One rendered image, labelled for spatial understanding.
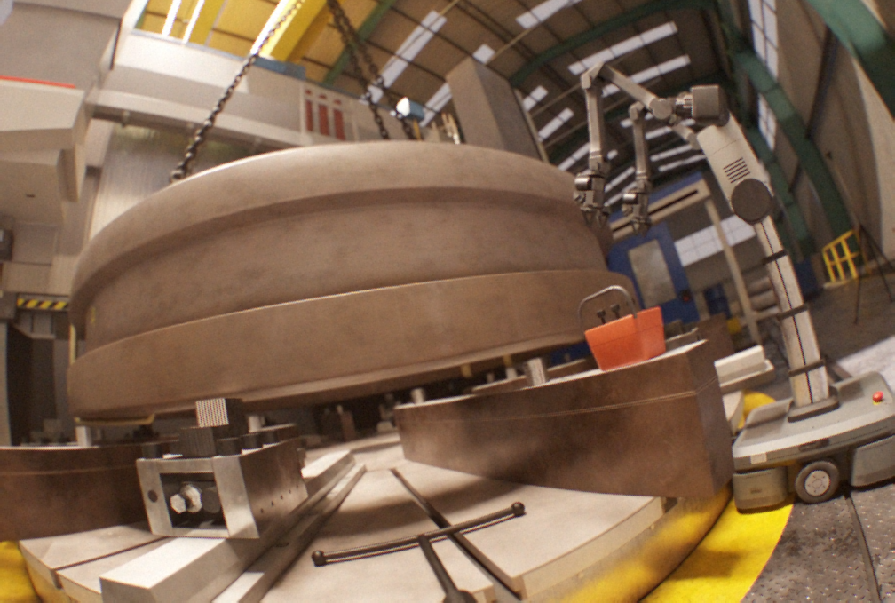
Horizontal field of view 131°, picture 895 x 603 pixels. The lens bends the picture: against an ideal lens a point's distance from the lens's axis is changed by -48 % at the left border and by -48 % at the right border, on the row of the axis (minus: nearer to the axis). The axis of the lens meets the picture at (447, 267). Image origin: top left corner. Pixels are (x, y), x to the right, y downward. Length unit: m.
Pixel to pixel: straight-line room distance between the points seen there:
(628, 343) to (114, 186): 4.49
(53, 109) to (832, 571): 3.62
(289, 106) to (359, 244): 6.63
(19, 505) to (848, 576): 2.60
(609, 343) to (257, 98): 7.41
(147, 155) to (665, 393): 4.80
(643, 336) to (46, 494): 2.24
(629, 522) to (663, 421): 0.27
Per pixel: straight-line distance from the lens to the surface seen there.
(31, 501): 2.01
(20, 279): 4.27
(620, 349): 1.07
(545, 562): 0.95
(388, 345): 1.29
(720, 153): 1.57
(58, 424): 3.12
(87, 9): 4.09
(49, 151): 2.76
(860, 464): 1.49
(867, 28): 10.44
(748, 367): 2.21
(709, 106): 1.46
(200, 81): 7.61
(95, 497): 2.08
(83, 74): 3.48
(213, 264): 1.68
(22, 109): 2.74
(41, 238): 3.35
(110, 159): 4.75
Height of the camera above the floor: 0.76
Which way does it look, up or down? 17 degrees up
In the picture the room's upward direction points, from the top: 13 degrees counter-clockwise
